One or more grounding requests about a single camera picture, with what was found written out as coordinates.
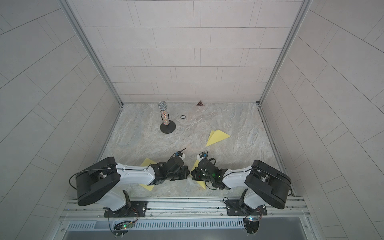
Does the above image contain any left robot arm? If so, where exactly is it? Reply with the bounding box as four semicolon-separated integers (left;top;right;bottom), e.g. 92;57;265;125
72;153;191;212

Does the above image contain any right circuit board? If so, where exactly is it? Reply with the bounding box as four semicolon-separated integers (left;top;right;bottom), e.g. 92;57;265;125
243;218;260;235

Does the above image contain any metal corner profile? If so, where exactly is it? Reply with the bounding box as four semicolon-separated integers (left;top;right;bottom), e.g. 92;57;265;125
258;0;312;107
58;0;124;108

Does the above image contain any left circuit board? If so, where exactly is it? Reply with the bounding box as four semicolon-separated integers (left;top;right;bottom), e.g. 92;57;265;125
113;221;135;238

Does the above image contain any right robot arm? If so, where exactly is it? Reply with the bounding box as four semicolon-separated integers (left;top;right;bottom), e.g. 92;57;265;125
191;159;292;210

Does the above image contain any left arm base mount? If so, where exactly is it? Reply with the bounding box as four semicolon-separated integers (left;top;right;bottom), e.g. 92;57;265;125
98;190;149;218

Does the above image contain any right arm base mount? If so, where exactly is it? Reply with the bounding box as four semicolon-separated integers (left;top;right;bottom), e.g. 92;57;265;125
223;189;268;217

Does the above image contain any vent grille strip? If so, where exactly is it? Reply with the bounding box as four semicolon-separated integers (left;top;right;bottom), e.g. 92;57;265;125
67;219;244;231

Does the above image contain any metal corner profile left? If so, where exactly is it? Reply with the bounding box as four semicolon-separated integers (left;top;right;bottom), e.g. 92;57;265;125
58;0;124;108

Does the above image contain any circuit board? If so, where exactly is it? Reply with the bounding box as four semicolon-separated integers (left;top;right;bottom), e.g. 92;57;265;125
113;221;135;238
243;218;260;235

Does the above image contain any yellow square paper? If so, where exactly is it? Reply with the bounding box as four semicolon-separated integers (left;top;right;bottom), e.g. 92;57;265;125
206;130;231;147

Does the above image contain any black round-base stand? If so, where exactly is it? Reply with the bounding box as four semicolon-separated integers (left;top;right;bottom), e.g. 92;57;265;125
158;101;176;134

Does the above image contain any metal corner profile right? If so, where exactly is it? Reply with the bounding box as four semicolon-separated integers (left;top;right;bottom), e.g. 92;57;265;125
258;0;312;107

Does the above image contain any aluminium rail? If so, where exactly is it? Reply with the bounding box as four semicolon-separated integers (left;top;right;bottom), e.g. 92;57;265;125
59;197;310;221

